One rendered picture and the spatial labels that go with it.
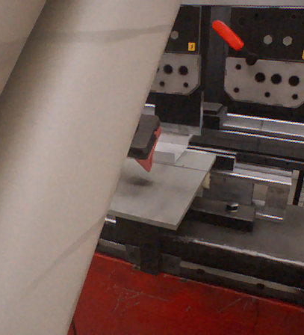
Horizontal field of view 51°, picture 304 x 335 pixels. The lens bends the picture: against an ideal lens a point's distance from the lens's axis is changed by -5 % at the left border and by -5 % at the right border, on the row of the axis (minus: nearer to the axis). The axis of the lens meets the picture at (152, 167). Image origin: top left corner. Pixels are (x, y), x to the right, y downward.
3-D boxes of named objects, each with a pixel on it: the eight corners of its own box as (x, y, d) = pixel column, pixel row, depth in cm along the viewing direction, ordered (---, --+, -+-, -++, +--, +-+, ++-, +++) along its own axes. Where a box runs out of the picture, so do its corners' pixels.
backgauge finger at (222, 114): (156, 143, 79) (156, 123, 77) (187, 114, 101) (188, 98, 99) (206, 151, 75) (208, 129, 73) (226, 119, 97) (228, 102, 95)
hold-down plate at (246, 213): (117, 204, 76) (116, 192, 74) (127, 193, 80) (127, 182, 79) (252, 232, 66) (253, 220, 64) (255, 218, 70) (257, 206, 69)
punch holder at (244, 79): (222, 99, 61) (229, 5, 54) (230, 90, 68) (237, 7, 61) (306, 109, 56) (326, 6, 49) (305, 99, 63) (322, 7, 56)
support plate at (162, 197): (70, 205, 54) (69, 200, 53) (137, 146, 76) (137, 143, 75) (175, 230, 48) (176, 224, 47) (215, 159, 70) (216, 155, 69)
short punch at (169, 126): (154, 131, 73) (154, 87, 69) (157, 128, 75) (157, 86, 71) (199, 137, 70) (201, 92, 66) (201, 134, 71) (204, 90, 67)
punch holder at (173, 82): (125, 90, 68) (123, 5, 60) (142, 81, 75) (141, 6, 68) (196, 96, 63) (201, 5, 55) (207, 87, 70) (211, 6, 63)
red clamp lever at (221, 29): (216, 18, 52) (258, 60, 52) (220, 17, 55) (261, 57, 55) (208, 26, 53) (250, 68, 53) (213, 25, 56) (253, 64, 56)
